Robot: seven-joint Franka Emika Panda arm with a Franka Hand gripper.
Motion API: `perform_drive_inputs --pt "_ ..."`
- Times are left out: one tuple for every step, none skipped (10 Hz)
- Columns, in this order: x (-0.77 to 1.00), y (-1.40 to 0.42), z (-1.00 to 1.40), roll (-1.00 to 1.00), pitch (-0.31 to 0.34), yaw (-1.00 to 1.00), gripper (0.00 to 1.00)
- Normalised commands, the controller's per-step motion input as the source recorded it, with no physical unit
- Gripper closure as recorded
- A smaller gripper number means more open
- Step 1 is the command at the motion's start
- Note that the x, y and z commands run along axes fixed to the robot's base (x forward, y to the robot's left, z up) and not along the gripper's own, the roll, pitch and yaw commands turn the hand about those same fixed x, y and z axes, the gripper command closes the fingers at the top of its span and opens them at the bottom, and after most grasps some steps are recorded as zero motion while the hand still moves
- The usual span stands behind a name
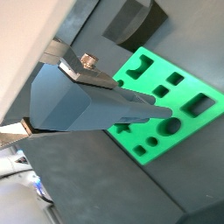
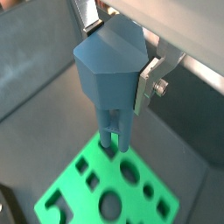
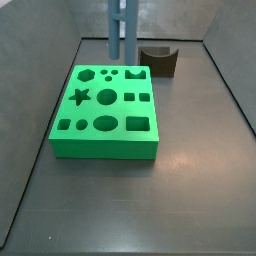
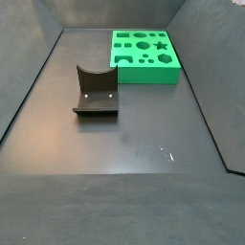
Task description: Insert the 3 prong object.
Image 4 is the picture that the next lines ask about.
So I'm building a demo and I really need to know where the green shape sorter block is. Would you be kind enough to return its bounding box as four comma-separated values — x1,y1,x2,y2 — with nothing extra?
110,30,181,84

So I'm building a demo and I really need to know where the black curved holder bracket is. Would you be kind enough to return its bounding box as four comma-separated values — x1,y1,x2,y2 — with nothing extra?
73,66,119,115

